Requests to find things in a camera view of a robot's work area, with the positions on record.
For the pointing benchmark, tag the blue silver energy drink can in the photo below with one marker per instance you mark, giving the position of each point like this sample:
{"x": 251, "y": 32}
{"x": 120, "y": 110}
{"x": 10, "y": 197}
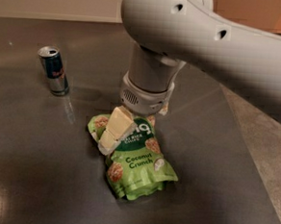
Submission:
{"x": 50, "y": 58}

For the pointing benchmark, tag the green rice chip bag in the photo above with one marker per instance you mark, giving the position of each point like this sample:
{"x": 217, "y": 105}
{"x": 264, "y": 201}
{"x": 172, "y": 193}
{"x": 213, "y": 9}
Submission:
{"x": 137, "y": 167}

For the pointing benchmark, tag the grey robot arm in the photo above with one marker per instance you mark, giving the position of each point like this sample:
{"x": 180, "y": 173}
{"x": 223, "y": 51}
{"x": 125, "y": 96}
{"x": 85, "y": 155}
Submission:
{"x": 171, "y": 33}

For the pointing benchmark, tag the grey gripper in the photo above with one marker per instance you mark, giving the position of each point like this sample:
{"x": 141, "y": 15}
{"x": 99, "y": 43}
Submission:
{"x": 145, "y": 100}

